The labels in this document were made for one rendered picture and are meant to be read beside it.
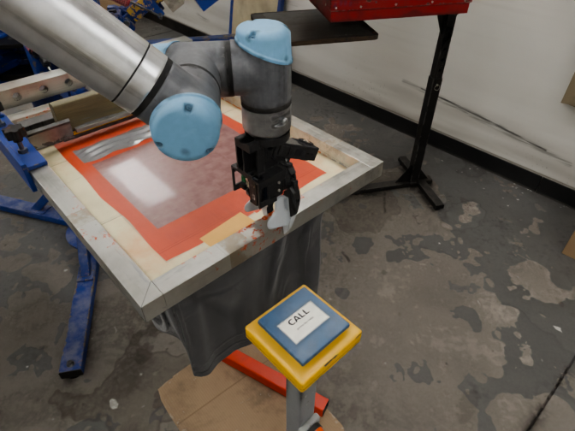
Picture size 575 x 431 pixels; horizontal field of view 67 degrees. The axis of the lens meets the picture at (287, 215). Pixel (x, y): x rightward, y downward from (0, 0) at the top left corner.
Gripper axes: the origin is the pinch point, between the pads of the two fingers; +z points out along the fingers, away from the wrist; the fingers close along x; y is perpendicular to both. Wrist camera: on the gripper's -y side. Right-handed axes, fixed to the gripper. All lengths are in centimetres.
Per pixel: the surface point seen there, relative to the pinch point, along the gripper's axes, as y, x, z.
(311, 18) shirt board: -101, -92, 3
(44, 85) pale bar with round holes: 13, -82, -3
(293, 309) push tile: 11.6, 16.2, 1.1
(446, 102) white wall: -200, -70, 67
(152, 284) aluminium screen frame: 25.6, -1.1, -0.9
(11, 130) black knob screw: 28, -53, -8
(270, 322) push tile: 15.8, 15.8, 1.1
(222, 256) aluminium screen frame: 13.9, 1.4, -0.9
